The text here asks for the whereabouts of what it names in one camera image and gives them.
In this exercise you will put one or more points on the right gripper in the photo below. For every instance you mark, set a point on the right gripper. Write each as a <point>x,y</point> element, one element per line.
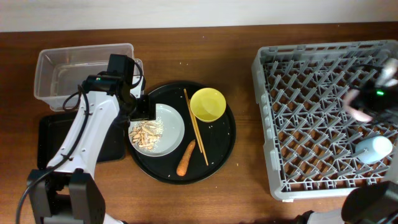
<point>375,113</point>

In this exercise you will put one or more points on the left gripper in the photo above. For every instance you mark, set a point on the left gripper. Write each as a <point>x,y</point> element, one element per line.
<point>148,108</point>

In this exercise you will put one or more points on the pink cup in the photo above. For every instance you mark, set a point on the pink cup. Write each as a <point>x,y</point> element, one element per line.
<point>356,114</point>

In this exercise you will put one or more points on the blue cup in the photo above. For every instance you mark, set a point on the blue cup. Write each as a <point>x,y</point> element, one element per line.
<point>373,149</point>

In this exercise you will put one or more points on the yellow bowl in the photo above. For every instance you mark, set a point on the yellow bowl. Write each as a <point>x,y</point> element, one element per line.
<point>208,104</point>

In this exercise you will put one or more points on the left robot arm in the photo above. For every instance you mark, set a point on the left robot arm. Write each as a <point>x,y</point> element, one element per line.
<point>66,192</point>

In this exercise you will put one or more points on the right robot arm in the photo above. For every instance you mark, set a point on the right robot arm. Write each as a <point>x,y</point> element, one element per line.
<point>372,204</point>

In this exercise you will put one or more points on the grey dishwasher rack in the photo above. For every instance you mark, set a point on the grey dishwasher rack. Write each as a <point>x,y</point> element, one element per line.
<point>309,139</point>

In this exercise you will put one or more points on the food scraps pile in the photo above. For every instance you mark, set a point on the food scraps pile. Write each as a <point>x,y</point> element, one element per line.
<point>146,134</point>

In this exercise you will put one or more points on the grey plate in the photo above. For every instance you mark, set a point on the grey plate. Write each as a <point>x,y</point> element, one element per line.
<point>174,129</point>

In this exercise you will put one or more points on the wooden chopstick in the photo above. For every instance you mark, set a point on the wooden chopstick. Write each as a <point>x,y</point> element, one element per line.
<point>204,153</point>
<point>195,127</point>

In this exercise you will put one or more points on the round black serving tray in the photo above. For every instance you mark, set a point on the round black serving tray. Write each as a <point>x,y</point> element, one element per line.
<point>218,139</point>

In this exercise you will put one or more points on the orange carrot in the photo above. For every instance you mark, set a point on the orange carrot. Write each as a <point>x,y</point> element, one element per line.
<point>184,162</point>

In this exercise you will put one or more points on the clear plastic bin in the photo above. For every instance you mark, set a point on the clear plastic bin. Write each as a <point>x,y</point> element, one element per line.
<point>59,72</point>

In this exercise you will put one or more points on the black rectangular tray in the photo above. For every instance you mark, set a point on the black rectangular tray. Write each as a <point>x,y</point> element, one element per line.
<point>53,130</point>

